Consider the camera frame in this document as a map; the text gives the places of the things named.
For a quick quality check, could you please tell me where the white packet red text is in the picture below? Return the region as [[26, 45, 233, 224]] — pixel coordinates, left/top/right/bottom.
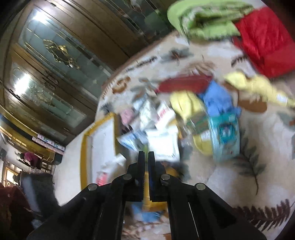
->
[[155, 102, 176, 130]]

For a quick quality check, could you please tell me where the white box with yellow tape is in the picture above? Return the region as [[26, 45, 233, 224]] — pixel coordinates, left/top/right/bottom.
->
[[80, 112, 126, 188]]

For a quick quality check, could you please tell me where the dark red foil packet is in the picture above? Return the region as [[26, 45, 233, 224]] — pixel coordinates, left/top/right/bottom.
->
[[156, 75, 213, 93]]

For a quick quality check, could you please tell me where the white and red packet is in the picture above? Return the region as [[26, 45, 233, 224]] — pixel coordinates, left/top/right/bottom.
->
[[96, 159, 126, 186]]

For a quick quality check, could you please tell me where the yellow cloth with label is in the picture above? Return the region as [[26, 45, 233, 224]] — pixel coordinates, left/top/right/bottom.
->
[[170, 90, 213, 156]]

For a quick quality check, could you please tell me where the leaf-patterned beige blanket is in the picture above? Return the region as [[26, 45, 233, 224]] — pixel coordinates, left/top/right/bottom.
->
[[96, 32, 294, 239]]

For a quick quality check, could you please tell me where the blue and white sachet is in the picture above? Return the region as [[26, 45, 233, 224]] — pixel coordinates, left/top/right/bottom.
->
[[117, 130, 148, 152]]

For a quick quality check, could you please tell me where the pink round plush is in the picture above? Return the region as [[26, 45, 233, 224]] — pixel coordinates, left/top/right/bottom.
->
[[120, 109, 135, 126]]

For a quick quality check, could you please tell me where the wooden glass cabinet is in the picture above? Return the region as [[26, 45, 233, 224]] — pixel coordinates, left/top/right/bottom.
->
[[1, 1, 171, 144]]

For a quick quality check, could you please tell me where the white leaf-print packet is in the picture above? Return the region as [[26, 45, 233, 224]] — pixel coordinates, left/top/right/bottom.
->
[[139, 99, 158, 131]]

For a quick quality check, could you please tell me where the pale yellow crumpled cloth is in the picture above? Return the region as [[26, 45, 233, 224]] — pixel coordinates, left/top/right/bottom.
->
[[224, 71, 294, 108]]

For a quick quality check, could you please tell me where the teal printed packet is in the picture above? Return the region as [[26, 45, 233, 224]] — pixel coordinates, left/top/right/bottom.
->
[[208, 114, 240, 162]]

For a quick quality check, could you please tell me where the green folded quilt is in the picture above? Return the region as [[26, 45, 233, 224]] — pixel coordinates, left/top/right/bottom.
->
[[167, 1, 254, 41]]

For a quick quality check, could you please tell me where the blue cloth beside yellow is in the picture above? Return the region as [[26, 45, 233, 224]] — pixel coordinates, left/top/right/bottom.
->
[[198, 80, 242, 117]]

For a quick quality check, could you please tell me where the blue knitted cloth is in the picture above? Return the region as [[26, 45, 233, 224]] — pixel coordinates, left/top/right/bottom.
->
[[131, 202, 163, 223]]

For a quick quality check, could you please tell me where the red quilted cushion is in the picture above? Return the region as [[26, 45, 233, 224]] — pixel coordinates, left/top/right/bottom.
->
[[234, 7, 294, 78]]

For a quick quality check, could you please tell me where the white soft pouch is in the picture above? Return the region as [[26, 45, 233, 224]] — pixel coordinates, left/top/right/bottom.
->
[[146, 126, 180, 162]]

